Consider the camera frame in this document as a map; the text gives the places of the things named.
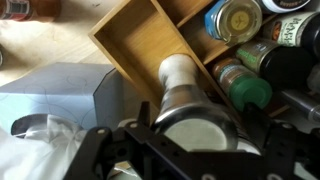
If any brown spice jar red cap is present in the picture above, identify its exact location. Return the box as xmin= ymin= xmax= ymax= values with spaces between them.
xmin=0 ymin=0 xmax=62 ymax=23

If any wooden spice tray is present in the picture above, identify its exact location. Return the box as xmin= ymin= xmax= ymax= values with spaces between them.
xmin=88 ymin=0 xmax=292 ymax=118

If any gold lid jar blue label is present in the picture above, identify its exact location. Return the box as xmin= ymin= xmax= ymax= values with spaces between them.
xmin=204 ymin=0 xmax=264 ymax=47

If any black lid jar green label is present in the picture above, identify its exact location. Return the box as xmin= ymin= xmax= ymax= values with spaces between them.
xmin=235 ymin=37 xmax=316 ymax=90

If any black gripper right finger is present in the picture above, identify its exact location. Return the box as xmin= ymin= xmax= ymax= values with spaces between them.
xmin=243 ymin=103 xmax=274 ymax=151

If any white and steel salt shaker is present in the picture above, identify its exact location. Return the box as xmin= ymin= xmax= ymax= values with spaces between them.
xmin=151 ymin=53 xmax=240 ymax=153

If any pale blue tissue box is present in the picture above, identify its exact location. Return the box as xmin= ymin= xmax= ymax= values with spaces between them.
xmin=0 ymin=61 xmax=125 ymax=135

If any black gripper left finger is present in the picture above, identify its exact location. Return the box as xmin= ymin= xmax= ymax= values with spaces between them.
xmin=137 ymin=101 xmax=151 ymax=128

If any white tissue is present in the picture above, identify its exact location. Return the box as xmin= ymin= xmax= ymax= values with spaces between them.
xmin=0 ymin=114 xmax=88 ymax=180

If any silver metal cylinder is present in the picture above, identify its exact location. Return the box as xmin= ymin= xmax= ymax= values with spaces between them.
xmin=279 ymin=88 xmax=320 ymax=123

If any green lid spice jar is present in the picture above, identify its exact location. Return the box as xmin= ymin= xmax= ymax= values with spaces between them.
xmin=211 ymin=57 xmax=274 ymax=113

